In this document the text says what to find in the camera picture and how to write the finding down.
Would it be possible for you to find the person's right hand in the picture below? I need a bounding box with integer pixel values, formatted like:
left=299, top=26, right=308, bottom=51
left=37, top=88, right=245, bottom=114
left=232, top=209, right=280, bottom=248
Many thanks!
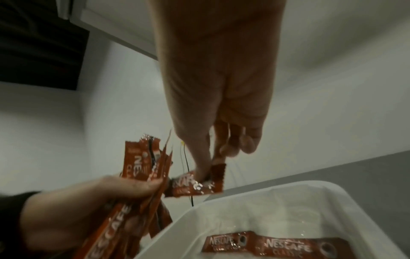
left=146, top=0, right=288, bottom=183

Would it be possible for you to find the person's left hand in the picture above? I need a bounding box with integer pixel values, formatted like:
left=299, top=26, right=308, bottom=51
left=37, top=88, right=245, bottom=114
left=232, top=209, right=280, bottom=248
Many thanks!
left=19, top=175, right=165, bottom=248

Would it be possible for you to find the bunch of Nescafe sachets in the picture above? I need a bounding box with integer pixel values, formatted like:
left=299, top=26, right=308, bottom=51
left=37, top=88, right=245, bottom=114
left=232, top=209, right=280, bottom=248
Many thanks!
left=71, top=128, right=176, bottom=259

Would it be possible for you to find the white plastic tray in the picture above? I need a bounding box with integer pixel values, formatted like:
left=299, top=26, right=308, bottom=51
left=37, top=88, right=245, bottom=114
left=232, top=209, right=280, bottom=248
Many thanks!
left=132, top=180, right=407, bottom=259

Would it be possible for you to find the black window blind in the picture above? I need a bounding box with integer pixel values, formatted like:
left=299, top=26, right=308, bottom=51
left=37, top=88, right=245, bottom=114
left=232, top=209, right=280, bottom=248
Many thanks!
left=0, top=0, right=90, bottom=91

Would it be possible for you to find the black power cable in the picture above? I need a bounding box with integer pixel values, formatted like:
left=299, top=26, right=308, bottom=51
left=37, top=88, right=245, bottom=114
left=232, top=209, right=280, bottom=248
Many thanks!
left=182, top=145, right=195, bottom=208

